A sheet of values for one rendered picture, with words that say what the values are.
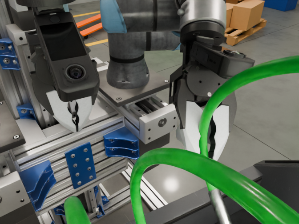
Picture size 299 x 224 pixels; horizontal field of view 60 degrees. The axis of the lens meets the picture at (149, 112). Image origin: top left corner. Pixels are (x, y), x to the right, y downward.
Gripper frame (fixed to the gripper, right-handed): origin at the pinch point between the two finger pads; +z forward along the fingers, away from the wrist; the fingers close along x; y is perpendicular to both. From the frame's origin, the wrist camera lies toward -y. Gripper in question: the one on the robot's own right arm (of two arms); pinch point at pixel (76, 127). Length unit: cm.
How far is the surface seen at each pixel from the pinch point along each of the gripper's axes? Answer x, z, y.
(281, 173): -42.9, 22.1, -10.7
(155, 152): -3.5, -10.3, -19.8
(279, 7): -510, 116, 361
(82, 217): 3.7, -11.0, -23.5
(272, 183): -43, 27, -10
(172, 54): -181, 122, 261
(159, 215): -13.0, 26.6, -5.0
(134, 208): -3.4, 5.0, -14.3
